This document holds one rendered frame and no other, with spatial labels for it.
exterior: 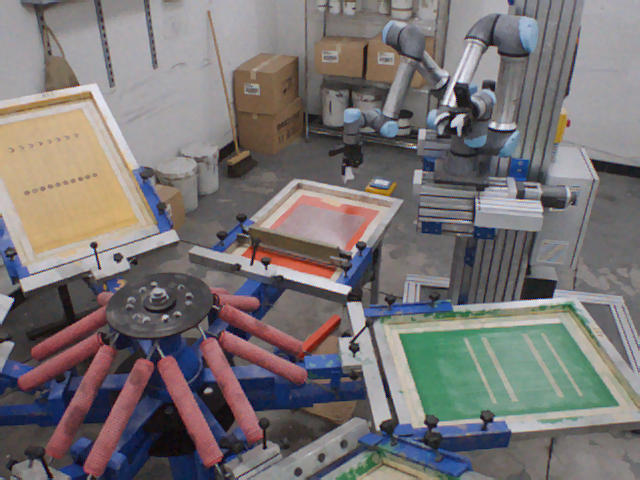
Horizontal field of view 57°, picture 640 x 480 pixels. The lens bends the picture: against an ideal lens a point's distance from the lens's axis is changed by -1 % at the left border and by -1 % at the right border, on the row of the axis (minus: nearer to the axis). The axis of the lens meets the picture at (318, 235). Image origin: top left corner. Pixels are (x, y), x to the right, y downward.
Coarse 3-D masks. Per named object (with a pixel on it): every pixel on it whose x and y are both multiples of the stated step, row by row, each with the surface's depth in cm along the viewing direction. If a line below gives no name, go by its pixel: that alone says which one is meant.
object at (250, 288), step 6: (246, 282) 222; (252, 282) 222; (258, 282) 222; (240, 288) 218; (246, 288) 218; (252, 288) 218; (258, 288) 220; (264, 288) 225; (234, 294) 216; (240, 294) 215; (246, 294) 215; (252, 294) 216; (258, 294) 220
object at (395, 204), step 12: (300, 180) 305; (288, 192) 295; (324, 192) 300; (336, 192) 297; (348, 192) 294; (360, 192) 294; (276, 204) 285; (384, 204) 289; (396, 204) 283; (264, 216) 276; (384, 216) 274; (396, 216) 280; (384, 228) 265; (372, 240) 256; (228, 252) 252; (312, 276) 234
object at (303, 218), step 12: (300, 204) 291; (312, 204) 291; (324, 204) 291; (288, 216) 281; (300, 216) 281; (312, 216) 281; (324, 216) 281; (276, 228) 271; (288, 228) 271; (300, 228) 271; (312, 228) 271; (252, 252) 255; (264, 252) 255; (276, 252) 255; (276, 264) 247
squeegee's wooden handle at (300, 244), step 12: (252, 228) 252; (264, 228) 251; (264, 240) 252; (276, 240) 249; (288, 240) 246; (300, 240) 244; (312, 240) 243; (300, 252) 247; (312, 252) 244; (324, 252) 241; (336, 252) 239
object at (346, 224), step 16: (336, 208) 287; (352, 208) 287; (336, 224) 274; (352, 224) 274; (368, 224) 274; (320, 240) 262; (336, 240) 263; (352, 240) 263; (304, 272) 242; (320, 272) 242
